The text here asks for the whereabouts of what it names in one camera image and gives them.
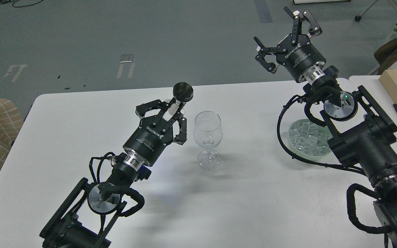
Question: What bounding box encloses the clear wine glass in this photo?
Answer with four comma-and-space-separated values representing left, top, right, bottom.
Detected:
194, 111, 223, 170

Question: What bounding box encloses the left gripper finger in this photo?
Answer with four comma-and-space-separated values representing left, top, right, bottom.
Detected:
162, 110, 187, 145
135, 99, 172, 129

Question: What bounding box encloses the black floor cable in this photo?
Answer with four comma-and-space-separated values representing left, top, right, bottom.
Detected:
0, 0, 44, 15

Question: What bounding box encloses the green bowl of ice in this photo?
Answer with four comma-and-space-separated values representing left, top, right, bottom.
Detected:
288, 119, 332, 160

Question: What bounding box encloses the steel cocktail jigger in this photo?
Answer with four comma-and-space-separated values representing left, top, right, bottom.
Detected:
167, 82, 194, 116

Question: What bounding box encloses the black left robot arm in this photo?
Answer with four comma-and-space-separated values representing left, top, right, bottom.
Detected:
40, 97, 192, 248

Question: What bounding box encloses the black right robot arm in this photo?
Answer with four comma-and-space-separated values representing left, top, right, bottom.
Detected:
254, 7, 397, 248

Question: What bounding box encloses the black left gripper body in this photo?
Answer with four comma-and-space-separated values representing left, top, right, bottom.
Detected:
123, 117, 173, 167

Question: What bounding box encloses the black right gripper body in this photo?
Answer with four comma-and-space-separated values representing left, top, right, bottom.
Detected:
277, 34, 326, 83

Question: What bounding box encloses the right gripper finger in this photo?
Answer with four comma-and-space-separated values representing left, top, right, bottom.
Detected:
254, 37, 288, 74
284, 7, 323, 44

